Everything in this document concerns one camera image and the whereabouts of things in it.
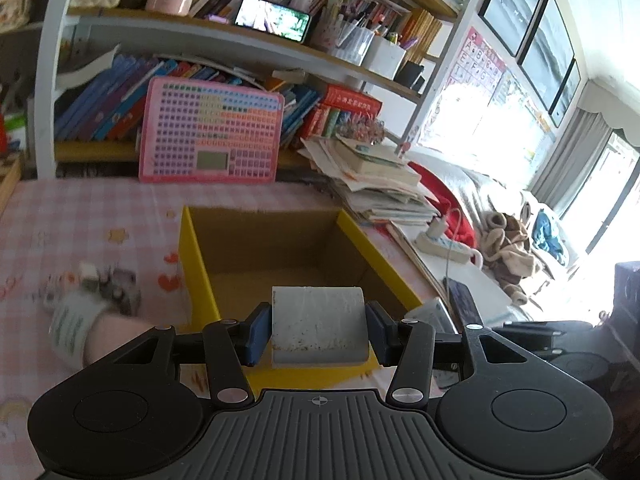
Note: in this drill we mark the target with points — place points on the large framed picture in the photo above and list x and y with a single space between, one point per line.
515 2

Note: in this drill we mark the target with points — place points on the white shelf unit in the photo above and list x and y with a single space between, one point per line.
50 85

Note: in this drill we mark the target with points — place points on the grey curtain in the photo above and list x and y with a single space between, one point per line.
575 160

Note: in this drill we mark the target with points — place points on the black smartphone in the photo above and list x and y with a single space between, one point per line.
465 302

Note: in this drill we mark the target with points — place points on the white storage box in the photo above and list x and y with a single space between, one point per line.
384 57

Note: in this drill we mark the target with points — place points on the white charger plug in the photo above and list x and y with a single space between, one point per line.
88 271

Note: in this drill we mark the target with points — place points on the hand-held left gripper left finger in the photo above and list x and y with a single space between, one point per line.
260 331

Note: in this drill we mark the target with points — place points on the pile of books and papers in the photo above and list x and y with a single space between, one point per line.
380 180

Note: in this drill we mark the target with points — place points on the red thick dictionary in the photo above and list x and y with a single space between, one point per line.
350 102

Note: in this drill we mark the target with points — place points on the yellow cardboard box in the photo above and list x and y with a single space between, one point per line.
197 260

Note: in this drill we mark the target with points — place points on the row of colourful books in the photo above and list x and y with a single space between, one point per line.
110 105

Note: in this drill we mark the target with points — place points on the brown plush cloth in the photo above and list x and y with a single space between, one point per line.
507 247

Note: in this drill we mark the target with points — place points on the red cloth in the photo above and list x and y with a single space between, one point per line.
462 230

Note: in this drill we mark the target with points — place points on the clear pen holder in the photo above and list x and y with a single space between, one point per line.
350 42

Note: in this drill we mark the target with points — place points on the wooden chess box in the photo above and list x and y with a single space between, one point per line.
7 182

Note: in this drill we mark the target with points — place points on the alphabet wall chart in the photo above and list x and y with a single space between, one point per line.
475 67

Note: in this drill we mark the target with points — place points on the pink learning tablet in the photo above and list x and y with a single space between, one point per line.
210 130

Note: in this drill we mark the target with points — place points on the smartphone with lit screen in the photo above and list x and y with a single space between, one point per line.
272 19

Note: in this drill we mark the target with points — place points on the small black box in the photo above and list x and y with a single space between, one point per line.
411 74

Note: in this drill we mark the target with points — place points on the medium framed picture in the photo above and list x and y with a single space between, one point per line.
547 52

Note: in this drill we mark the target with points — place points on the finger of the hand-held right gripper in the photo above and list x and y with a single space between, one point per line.
540 331

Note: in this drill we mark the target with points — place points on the blue cloth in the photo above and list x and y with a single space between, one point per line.
547 237

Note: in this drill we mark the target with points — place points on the white power strip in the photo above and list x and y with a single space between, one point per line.
442 247

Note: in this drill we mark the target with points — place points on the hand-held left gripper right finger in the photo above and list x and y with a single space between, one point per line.
376 332

